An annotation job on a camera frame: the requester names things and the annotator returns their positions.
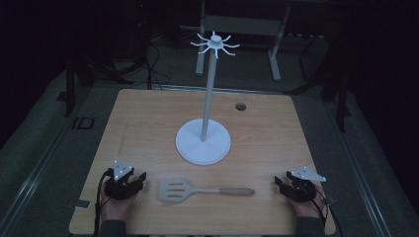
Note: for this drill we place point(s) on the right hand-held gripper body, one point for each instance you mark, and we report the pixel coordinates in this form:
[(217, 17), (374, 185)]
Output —
[(301, 187)]

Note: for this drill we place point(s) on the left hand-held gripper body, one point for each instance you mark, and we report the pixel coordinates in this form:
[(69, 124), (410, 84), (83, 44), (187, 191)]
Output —
[(119, 188)]

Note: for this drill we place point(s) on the white hook rack stand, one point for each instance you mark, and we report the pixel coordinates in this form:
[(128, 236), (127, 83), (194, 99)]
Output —
[(203, 144)]

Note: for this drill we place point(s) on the person's right hand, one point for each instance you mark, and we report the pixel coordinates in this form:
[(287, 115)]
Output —
[(308, 207)]

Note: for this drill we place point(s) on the person's left hand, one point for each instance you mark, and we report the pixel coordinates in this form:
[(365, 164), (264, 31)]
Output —
[(115, 209)]

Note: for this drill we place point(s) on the black metal stand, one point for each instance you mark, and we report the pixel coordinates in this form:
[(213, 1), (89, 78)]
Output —
[(69, 85)]

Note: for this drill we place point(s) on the black tripod stand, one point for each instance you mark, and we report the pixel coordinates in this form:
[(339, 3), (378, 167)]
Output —
[(141, 39)]

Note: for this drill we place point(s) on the white metal desk frame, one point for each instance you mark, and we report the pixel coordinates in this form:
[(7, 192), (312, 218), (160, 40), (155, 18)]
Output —
[(243, 26)]

